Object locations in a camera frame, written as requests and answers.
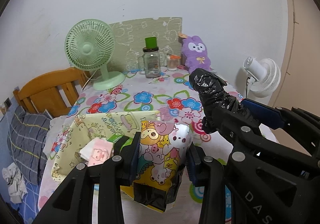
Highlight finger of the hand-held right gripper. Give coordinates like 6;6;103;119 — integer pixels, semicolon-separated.
240;98;320;160
201;106;320;180

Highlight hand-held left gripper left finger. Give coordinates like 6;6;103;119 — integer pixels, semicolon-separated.
32;132;142;224

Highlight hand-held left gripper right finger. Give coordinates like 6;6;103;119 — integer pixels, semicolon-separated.
186;144;240;224

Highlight green packet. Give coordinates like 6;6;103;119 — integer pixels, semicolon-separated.
107;134;134;150

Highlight cartoon print tissue pack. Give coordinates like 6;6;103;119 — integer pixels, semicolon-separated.
134;120;193;213

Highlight pink tissue pack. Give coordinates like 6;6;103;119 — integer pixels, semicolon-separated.
80;137;115;167

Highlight white standing fan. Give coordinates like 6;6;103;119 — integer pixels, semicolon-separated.
243;57;282;104

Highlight floral tablecloth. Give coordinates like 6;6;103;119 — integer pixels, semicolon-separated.
37;65;278;224

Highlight purple plush bunny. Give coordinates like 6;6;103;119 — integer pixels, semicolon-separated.
179;33;213;73

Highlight beige door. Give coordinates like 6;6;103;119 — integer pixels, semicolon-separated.
271;0;320;114

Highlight small jar with orange lid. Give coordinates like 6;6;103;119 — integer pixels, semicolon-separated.
166;54;180;72

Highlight glass jar with green lid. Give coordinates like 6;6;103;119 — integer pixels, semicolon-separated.
137;37;161;79

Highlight grey plaid pillow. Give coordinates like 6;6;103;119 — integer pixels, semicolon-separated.
7;106;52;186

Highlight blue bed sheet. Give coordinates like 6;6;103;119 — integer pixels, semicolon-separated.
0;111;44;224

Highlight wooden headboard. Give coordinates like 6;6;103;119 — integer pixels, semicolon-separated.
13;67;92;118

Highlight white crumpled cloth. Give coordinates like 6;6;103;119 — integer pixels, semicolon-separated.
2;162;28;204

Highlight green desk fan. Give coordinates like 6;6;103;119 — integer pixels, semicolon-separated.
65;19;125;92

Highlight green patterned board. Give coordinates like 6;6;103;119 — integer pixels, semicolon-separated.
109;17;183;72

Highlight black fan cable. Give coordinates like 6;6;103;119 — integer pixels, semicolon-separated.
245;76;251;100

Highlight white fan cable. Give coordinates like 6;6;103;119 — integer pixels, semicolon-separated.
82;71;94;90

